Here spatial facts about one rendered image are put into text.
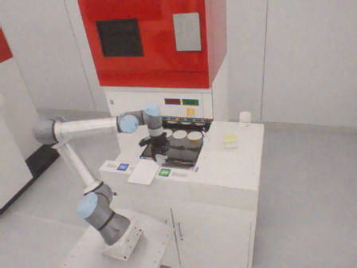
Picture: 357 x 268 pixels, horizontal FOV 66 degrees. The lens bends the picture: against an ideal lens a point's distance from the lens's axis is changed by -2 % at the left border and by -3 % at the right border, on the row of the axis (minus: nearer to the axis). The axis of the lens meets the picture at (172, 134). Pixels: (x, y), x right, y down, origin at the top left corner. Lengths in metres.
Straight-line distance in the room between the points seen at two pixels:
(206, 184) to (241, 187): 0.17
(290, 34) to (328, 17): 0.37
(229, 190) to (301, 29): 2.17
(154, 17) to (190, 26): 0.22
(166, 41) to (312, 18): 1.83
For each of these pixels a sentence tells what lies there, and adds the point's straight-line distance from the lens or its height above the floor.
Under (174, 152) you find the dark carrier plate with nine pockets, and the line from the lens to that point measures 1.80.
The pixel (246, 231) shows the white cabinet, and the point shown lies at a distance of 1.68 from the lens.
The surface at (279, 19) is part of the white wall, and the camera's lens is 3.20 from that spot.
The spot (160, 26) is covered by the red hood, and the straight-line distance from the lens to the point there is 1.76.
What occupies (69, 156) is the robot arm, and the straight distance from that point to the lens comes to 1.43.
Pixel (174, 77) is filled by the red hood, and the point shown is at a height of 1.30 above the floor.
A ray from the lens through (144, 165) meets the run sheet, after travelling 1.63.
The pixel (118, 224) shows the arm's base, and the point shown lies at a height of 0.97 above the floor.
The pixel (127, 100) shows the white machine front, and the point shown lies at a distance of 2.12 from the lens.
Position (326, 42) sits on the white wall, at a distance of 3.30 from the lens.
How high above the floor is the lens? 1.97
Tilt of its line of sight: 33 degrees down
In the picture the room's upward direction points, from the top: 8 degrees counter-clockwise
